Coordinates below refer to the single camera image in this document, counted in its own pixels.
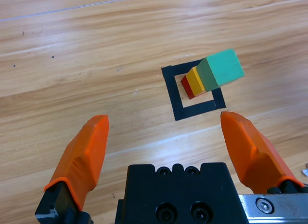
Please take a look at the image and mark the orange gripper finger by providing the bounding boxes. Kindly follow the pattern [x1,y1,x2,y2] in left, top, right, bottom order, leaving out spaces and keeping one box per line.
[220,111,305,195]
[35,115,110,224]

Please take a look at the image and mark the yellow wooden block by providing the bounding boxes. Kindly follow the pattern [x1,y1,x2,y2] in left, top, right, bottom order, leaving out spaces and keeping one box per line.
[187,66,207,96]

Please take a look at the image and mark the green wooden block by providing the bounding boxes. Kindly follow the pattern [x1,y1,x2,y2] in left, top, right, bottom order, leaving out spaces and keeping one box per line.
[196,48,245,92]

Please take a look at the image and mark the red wooden block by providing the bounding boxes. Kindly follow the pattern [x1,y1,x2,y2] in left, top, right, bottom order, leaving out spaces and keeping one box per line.
[180,75,196,100]

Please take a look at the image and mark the black tape square outline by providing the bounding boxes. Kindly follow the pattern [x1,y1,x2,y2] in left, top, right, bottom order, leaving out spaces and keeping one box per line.
[161,59,227,121]

